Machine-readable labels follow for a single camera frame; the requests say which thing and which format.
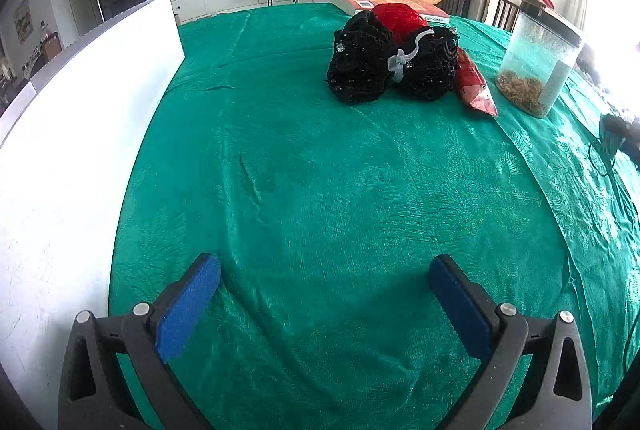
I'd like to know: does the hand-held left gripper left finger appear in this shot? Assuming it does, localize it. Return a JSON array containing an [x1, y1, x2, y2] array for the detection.
[[57, 253, 222, 430]]

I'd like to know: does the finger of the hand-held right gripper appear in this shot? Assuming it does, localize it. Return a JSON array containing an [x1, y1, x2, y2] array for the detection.
[[599, 113, 640, 157]]

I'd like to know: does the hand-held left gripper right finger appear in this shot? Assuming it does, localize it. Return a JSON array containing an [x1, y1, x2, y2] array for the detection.
[[429, 254, 593, 430]]

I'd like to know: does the black mesh ball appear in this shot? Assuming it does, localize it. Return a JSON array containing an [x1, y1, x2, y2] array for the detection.
[[327, 12, 397, 105], [395, 25, 462, 102]]

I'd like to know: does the red mesh ball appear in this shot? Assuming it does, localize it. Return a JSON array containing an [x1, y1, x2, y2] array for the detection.
[[370, 3, 432, 45]]

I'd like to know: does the clear container with black lid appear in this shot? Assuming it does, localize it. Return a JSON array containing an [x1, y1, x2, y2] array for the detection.
[[496, 3, 586, 119]]

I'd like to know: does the red plastic packet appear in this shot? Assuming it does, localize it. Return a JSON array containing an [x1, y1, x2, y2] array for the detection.
[[454, 47, 500, 118]]

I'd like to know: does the green patterned tablecloth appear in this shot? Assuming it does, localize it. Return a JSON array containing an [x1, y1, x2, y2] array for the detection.
[[107, 2, 640, 430]]

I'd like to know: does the wooden chair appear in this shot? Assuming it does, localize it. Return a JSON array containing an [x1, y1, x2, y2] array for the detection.
[[482, 0, 532, 34]]

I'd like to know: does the white board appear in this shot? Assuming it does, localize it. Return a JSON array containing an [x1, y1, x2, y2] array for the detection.
[[0, 0, 185, 411]]

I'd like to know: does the white door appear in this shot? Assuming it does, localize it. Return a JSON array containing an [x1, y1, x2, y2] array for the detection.
[[63, 0, 104, 39]]

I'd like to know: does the black cable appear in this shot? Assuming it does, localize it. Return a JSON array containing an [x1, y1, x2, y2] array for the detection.
[[588, 136, 617, 177]]

